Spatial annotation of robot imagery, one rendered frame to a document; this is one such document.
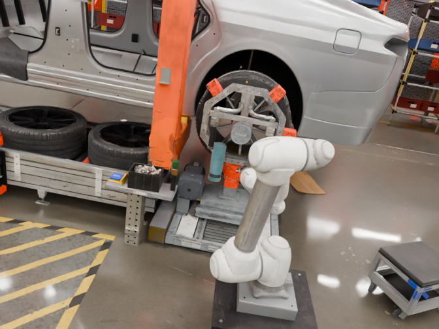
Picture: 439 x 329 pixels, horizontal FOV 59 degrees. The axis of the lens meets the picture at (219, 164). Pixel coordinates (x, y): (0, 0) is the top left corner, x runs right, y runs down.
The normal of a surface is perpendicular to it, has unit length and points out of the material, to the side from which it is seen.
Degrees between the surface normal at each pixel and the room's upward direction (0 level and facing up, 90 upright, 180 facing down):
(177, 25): 90
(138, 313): 0
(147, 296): 0
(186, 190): 90
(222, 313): 0
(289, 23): 90
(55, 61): 92
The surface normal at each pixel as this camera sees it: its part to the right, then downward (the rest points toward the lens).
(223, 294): 0.15, -0.90
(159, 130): -0.11, 0.40
